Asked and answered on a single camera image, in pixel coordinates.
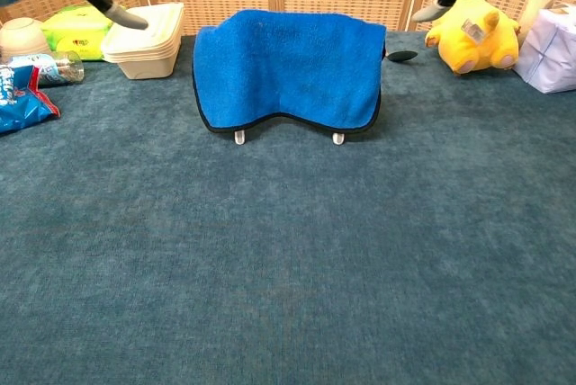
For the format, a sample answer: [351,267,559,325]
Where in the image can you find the clear plastic snack bottle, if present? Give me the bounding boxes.
[8,50,86,88]

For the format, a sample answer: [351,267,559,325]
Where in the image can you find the beige lidded lunch box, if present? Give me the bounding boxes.
[100,2,185,81]

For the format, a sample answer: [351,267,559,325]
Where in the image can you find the green tissue pack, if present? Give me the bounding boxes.
[40,4,119,62]

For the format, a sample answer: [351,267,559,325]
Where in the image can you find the dark metal spoon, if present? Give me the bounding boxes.
[384,49,419,63]

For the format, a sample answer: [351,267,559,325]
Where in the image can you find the baby bottle with blue cap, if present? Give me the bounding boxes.
[517,0,564,47]

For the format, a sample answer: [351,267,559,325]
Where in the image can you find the blue snack bag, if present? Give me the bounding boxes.
[0,63,61,135]

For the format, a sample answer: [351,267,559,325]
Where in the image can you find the yellow plush toy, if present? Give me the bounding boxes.
[424,0,522,76]

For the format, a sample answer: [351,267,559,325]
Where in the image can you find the beige bowl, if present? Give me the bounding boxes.
[0,17,53,65]

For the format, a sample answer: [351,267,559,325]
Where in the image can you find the white wire stand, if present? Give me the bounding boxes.
[233,130,347,147]

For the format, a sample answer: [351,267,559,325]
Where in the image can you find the dark teal table cloth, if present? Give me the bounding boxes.
[0,30,576,385]

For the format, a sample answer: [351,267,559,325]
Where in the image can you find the white wet wipes pack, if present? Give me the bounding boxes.
[512,3,576,94]

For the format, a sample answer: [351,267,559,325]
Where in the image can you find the blue microfiber cloth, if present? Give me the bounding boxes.
[192,9,388,135]

